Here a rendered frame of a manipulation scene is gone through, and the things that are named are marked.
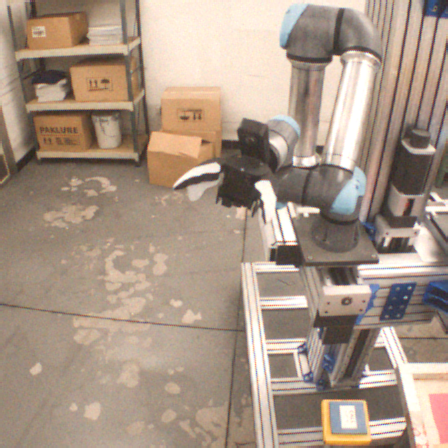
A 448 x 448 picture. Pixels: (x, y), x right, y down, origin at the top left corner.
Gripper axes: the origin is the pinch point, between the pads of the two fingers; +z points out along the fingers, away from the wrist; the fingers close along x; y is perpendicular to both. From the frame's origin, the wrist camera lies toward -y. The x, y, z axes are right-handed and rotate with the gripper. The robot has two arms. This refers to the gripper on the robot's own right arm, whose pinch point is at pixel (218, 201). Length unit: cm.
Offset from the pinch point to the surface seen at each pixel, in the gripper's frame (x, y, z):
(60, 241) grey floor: 177, 194, -130
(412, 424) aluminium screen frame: -58, 61, -19
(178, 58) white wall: 184, 91, -329
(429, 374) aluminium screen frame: -62, 62, -38
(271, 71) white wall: 91, 90, -360
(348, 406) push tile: -40, 66, -20
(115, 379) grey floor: 61, 178, -44
